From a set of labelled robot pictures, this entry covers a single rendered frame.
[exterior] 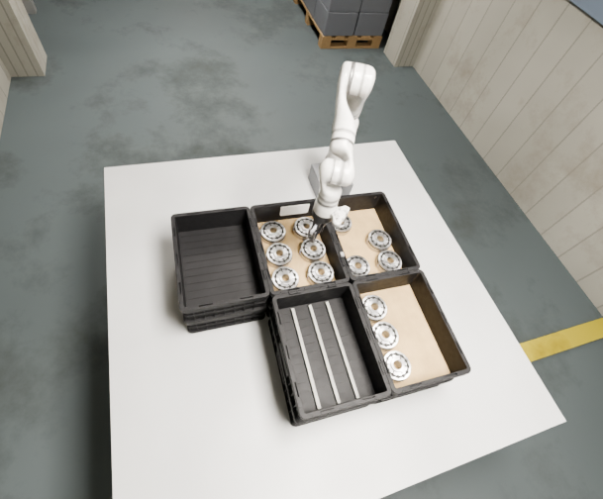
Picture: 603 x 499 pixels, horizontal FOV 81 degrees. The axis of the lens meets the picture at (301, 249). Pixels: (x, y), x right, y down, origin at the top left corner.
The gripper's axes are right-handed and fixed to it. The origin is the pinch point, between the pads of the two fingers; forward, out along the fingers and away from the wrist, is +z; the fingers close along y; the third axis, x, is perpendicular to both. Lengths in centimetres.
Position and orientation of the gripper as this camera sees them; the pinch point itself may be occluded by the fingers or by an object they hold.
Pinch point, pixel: (316, 234)
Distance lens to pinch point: 128.1
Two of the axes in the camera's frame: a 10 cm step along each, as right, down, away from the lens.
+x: 8.5, 5.0, -1.7
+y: -5.0, 6.8, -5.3
